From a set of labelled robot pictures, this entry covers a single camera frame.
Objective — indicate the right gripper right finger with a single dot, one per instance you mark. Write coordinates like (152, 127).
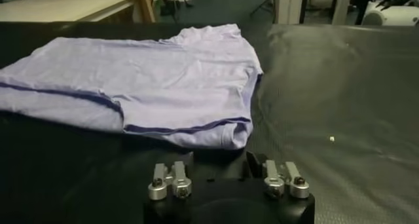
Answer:
(294, 179)

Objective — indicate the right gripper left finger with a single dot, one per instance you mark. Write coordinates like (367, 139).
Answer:
(178, 182)

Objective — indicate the lilac purple printed t-shirt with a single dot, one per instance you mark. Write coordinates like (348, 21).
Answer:
(157, 81)

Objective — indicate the large black table cover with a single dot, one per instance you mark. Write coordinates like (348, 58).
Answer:
(327, 91)

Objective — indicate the tall white cardboard box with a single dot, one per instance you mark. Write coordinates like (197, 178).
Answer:
(289, 2)

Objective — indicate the light wooden table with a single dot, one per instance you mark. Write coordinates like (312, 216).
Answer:
(144, 2)

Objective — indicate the white standing desk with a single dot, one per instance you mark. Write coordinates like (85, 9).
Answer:
(343, 2)

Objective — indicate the white humanoid robot with base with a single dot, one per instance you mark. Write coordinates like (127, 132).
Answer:
(389, 15)

